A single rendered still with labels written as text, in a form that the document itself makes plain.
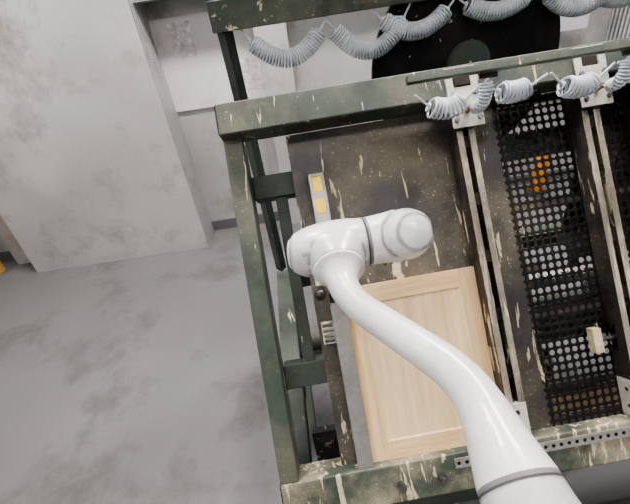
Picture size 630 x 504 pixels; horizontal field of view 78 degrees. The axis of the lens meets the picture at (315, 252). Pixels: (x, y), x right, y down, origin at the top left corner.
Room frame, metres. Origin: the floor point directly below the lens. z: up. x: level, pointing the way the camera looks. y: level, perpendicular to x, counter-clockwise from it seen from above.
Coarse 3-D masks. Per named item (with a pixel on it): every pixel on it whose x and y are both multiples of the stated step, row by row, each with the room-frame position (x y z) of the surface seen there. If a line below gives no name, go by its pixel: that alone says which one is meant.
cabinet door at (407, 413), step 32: (384, 288) 0.98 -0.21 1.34; (416, 288) 0.97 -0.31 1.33; (448, 288) 0.96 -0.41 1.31; (352, 320) 0.93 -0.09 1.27; (416, 320) 0.92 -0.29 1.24; (448, 320) 0.91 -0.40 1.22; (480, 320) 0.90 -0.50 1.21; (384, 352) 0.87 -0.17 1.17; (480, 352) 0.84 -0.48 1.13; (384, 384) 0.81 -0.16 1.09; (416, 384) 0.80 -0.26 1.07; (384, 416) 0.75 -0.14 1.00; (416, 416) 0.74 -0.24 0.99; (448, 416) 0.74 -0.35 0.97; (384, 448) 0.69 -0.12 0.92; (416, 448) 0.68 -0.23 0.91; (448, 448) 0.68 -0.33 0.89
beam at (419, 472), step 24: (552, 432) 0.67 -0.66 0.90; (576, 432) 0.66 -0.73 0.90; (408, 456) 0.67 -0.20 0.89; (432, 456) 0.65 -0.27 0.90; (456, 456) 0.64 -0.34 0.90; (552, 456) 0.62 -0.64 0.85; (576, 456) 0.62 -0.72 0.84; (600, 456) 0.61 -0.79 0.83; (624, 456) 0.60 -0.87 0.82; (312, 480) 0.64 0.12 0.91; (336, 480) 0.63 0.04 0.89; (360, 480) 0.62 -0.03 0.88; (384, 480) 0.62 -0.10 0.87; (408, 480) 0.61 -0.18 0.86; (432, 480) 0.61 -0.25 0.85; (456, 480) 0.60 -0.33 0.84
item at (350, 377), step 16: (320, 192) 1.15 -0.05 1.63; (336, 304) 0.94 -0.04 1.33; (336, 320) 0.92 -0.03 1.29; (336, 336) 0.89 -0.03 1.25; (352, 352) 0.86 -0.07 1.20; (352, 368) 0.83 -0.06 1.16; (352, 384) 0.80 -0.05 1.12; (352, 400) 0.77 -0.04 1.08; (352, 416) 0.74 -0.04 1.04; (352, 432) 0.72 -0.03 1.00; (368, 448) 0.68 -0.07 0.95; (368, 464) 0.66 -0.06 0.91
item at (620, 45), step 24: (576, 48) 1.12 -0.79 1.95; (600, 48) 1.12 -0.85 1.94; (624, 48) 1.12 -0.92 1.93; (432, 72) 1.11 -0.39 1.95; (456, 72) 1.10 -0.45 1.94; (480, 72) 1.11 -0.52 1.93; (552, 72) 1.14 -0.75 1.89; (456, 96) 1.12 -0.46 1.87; (504, 96) 1.11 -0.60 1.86; (528, 96) 1.11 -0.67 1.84; (576, 96) 1.12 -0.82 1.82
